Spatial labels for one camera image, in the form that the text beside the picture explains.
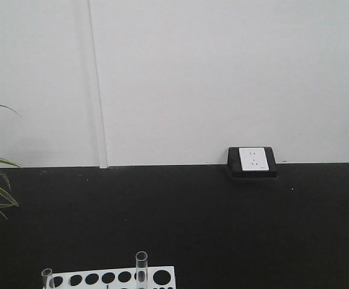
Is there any tall clear glass test tube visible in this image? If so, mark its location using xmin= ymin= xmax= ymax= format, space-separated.
xmin=136 ymin=251 xmax=148 ymax=289

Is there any short clear glass test tube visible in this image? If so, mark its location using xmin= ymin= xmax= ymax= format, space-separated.
xmin=41 ymin=268 xmax=55 ymax=289

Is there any white test tube rack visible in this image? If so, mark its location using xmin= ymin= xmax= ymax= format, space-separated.
xmin=48 ymin=266 xmax=177 ymax=288

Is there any white wall power socket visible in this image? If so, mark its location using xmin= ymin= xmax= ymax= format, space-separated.
xmin=227 ymin=147 xmax=278 ymax=179

